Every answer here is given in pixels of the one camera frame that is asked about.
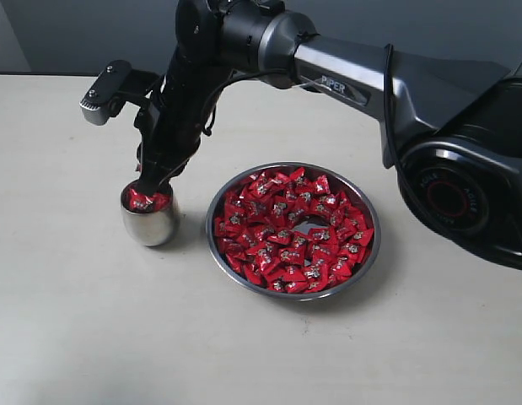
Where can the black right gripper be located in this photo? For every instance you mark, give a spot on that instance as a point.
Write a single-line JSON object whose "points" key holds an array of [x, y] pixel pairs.
{"points": [[178, 113]]}

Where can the red candy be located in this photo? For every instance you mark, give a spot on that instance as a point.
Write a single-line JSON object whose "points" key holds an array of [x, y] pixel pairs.
{"points": [[141, 203]]}

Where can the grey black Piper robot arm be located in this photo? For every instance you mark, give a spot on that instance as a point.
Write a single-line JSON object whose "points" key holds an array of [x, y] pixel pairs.
{"points": [[452, 130]]}

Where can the stainless steel cup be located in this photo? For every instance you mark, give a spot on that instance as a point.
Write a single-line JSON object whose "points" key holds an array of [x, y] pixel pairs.
{"points": [[151, 229]]}

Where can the stainless steel bowl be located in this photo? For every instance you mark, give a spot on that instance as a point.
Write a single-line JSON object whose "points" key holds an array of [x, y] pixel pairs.
{"points": [[292, 231]]}

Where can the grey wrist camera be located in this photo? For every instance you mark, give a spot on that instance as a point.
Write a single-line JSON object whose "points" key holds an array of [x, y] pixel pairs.
{"points": [[104, 99]]}

